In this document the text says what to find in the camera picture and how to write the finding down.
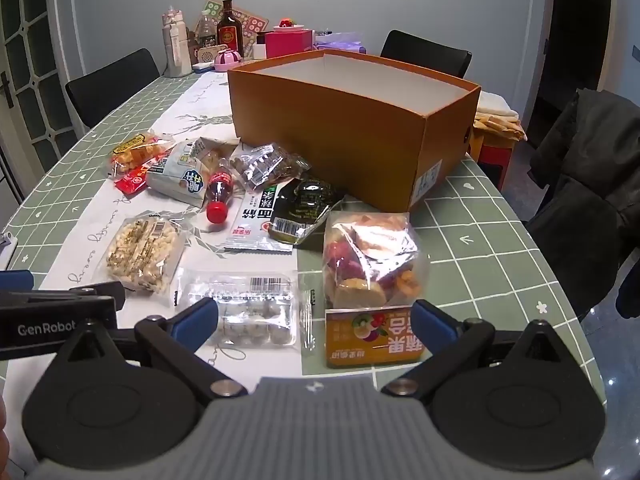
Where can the clear nut snack packet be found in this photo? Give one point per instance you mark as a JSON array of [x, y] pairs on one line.
[[265, 165]]

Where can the folded white towel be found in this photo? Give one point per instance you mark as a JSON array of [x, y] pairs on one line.
[[495, 105]]

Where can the glass panel door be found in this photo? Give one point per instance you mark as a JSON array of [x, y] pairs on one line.
[[30, 60]]

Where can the yellow waffle packet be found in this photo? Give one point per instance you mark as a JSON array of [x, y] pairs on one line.
[[137, 152]]

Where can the green dotted card board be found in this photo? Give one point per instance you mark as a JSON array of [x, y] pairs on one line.
[[210, 9]]

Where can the puffed rice snack packet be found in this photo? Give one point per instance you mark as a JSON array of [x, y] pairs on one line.
[[142, 250]]

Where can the white blue small case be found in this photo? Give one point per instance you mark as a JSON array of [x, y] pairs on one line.
[[202, 66]]

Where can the small white box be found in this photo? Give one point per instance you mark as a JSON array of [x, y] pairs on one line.
[[259, 49]]

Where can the beige dotted card board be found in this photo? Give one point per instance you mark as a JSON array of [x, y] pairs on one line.
[[254, 21]]

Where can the white tumbler bottle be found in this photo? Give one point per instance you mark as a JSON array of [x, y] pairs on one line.
[[176, 45]]

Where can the clear packet of white balls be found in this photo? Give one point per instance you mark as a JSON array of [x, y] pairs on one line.
[[255, 310]]

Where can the clear plastic water bottle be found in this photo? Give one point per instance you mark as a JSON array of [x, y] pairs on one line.
[[206, 30]]

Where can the folded yellow checked cloth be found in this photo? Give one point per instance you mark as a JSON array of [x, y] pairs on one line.
[[500, 127]]

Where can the white long snack packet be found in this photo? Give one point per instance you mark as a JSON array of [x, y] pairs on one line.
[[250, 225]]

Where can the bottle-shaped chocolate candy container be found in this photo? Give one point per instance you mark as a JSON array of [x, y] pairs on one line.
[[220, 191]]

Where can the pink round mini fan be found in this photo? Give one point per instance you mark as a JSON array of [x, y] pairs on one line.
[[227, 60]]

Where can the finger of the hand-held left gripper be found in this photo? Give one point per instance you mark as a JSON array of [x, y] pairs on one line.
[[102, 291], [15, 280]]

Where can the dark jacket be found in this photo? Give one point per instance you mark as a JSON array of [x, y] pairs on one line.
[[580, 195]]

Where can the orange cardboard box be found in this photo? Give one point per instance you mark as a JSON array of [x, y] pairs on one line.
[[325, 150]]

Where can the brown wooden figure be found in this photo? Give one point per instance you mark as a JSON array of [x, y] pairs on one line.
[[192, 47]]

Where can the black chair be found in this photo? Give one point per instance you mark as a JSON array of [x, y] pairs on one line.
[[112, 85], [425, 57]]

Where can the green checked tablecloth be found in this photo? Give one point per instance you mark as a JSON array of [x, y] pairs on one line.
[[500, 240]]

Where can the red toy ornament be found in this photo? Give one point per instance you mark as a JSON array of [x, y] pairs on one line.
[[289, 25]]

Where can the red snack packet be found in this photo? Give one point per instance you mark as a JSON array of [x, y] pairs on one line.
[[134, 181]]

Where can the dried fruit chips bag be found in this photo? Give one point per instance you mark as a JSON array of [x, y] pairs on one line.
[[370, 265]]

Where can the brown liquor bottle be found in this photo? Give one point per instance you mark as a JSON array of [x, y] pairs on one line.
[[230, 32]]

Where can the small wooden slotted box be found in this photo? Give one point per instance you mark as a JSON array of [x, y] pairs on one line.
[[207, 54]]

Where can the white flat object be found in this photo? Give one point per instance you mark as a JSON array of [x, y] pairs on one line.
[[6, 250]]

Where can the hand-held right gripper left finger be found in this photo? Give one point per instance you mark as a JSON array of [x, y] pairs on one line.
[[197, 319]]

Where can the pink square box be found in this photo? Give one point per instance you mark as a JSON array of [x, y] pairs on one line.
[[287, 44]]

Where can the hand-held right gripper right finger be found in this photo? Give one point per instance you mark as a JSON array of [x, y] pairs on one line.
[[431, 321]]

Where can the white blue snack bag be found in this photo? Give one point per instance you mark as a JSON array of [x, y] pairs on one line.
[[175, 172]]

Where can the white printed table runner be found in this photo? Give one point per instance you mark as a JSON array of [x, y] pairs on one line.
[[80, 240]]

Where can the purple tissue pack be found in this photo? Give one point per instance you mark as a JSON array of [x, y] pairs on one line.
[[342, 42]]

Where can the red plastic stool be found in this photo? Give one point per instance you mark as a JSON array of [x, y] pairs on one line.
[[495, 165]]

